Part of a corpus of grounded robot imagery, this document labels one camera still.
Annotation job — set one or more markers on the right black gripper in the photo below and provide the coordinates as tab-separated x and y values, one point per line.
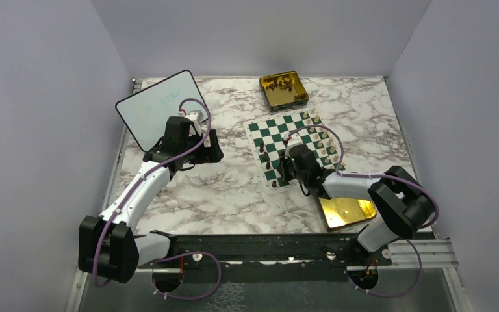
281	167

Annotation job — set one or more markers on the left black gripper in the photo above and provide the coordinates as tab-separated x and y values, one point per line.
208	154

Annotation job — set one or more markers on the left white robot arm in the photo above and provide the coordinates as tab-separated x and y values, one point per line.
108	248

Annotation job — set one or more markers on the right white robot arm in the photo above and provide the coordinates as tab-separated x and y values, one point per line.
403	205

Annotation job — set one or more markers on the white chess pieces group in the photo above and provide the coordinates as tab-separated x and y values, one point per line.
321	142

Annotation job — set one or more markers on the tin with dark pieces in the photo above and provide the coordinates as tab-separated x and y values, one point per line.
274	107

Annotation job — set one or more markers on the dark pieces in tin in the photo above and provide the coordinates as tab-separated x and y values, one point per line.
285	89

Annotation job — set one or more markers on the small whiteboard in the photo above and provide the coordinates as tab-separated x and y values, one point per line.
145	113

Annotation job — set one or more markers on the empty gold tin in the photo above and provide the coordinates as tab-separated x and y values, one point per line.
339	213

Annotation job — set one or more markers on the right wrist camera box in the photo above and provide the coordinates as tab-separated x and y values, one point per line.
292	139

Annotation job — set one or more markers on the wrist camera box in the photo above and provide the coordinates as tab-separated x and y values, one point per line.
292	139
196	118

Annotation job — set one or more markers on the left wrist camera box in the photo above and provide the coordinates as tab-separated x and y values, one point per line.
196	118

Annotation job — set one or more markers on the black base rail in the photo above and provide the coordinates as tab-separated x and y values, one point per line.
267	258

